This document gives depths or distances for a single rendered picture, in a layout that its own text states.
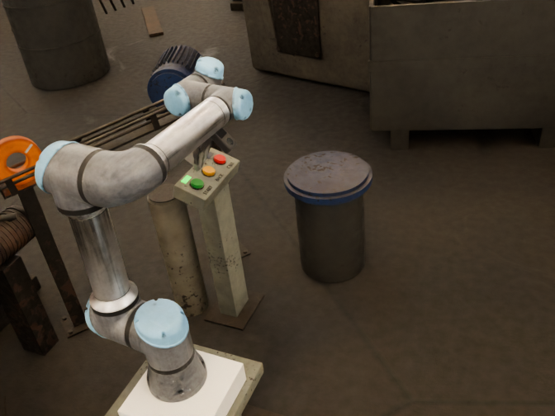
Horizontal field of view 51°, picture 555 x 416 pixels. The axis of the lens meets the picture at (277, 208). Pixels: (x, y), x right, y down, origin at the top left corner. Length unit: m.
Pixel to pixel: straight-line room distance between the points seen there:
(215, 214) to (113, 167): 0.76
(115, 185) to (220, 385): 0.61
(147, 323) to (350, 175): 0.99
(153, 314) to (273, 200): 1.45
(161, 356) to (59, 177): 0.48
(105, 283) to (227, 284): 0.76
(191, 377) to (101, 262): 0.36
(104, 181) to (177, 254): 0.91
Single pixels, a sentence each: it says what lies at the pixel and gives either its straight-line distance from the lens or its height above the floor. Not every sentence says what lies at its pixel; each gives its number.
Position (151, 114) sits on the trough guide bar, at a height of 0.73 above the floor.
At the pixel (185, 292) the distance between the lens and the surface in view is 2.16.
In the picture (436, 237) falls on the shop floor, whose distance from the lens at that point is 2.51.
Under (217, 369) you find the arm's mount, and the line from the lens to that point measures 1.57.
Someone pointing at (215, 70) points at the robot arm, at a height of 0.99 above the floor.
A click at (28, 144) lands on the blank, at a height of 0.75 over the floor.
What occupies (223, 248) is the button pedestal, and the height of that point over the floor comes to 0.34.
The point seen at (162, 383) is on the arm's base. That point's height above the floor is 0.42.
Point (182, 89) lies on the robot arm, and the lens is 1.49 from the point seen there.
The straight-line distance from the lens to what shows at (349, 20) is 3.57.
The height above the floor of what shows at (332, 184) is 0.43.
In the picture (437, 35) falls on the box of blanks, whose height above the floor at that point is 0.60.
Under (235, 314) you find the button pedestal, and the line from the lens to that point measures 2.18.
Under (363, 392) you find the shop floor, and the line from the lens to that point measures 1.95.
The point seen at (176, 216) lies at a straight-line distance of 1.96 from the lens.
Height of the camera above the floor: 1.55
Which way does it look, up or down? 35 degrees down
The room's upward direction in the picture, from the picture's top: 7 degrees counter-clockwise
